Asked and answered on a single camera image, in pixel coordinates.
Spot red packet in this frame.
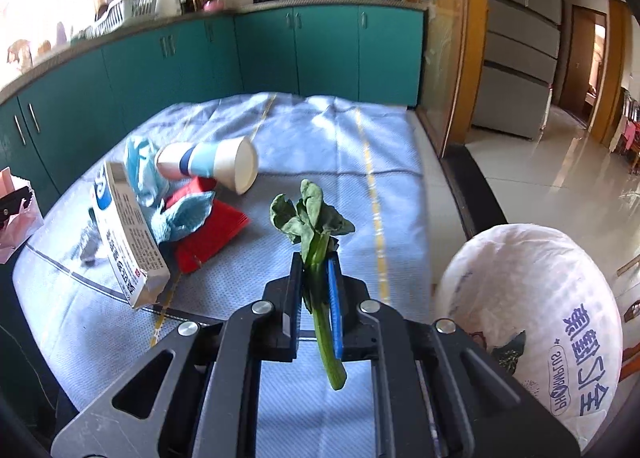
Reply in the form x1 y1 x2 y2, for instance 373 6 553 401
166 178 250 274

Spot green vegetable stalk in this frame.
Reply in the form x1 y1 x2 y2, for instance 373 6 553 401
269 179 356 391

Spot white trash bag bin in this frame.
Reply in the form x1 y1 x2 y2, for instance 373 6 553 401
433 223 623 448

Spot teal kitchen cabinets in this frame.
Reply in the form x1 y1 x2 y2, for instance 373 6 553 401
1 2 427 210

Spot white medicine box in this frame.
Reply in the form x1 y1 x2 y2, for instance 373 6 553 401
93 161 170 310

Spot blue crumpled cloth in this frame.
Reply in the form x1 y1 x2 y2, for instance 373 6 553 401
143 191 216 244

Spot clear plastic wrapper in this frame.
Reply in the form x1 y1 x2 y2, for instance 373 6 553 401
76 208 102 265

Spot light blue tablecloth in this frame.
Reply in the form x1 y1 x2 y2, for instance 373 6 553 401
11 91 469 458

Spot light blue face mask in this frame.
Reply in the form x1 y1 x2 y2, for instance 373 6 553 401
124 135 170 209

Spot striped paper cup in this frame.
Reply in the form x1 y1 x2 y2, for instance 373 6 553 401
154 137 258 195

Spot pink plastic bag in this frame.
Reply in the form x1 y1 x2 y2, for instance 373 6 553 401
0 167 43 265

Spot grey refrigerator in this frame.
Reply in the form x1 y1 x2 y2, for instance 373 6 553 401
472 0 562 140

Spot white dish rack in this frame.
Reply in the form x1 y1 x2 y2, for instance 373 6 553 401
86 0 157 39

